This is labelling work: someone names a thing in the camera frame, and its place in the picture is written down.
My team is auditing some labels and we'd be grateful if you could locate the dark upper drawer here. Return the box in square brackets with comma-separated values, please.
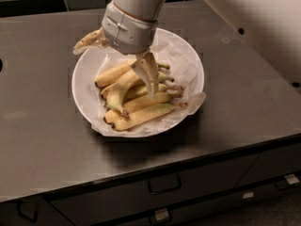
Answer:
[53, 155, 255, 226]

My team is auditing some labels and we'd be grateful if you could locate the dark drawer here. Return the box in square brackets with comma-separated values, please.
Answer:
[119, 173, 301, 226]
[238, 143, 301, 186]
[53, 155, 255, 226]

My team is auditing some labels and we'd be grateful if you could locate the curved top yellow banana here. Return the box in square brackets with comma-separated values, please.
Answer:
[106, 70, 140, 118]

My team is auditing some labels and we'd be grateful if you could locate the front yellow banana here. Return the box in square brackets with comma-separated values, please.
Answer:
[111, 103, 188, 132]

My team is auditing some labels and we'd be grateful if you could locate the white paper liner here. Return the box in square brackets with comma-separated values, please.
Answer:
[91, 29, 206, 137]

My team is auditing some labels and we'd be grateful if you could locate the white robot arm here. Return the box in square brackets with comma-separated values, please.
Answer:
[73, 0, 301, 92]

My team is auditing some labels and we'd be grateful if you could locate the rearmost yellow banana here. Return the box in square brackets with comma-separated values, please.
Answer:
[95, 59, 169, 88]

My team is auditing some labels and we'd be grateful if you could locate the dark lower drawer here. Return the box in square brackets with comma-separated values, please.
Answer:
[119, 173, 301, 226]

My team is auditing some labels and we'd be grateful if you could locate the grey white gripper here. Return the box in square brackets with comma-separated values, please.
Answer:
[72, 2, 159, 99]

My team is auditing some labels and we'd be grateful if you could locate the white bowl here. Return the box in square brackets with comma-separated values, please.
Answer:
[71, 27, 205, 138]

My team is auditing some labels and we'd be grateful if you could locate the dark right drawer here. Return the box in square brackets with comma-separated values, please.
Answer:
[238, 143, 301, 186]

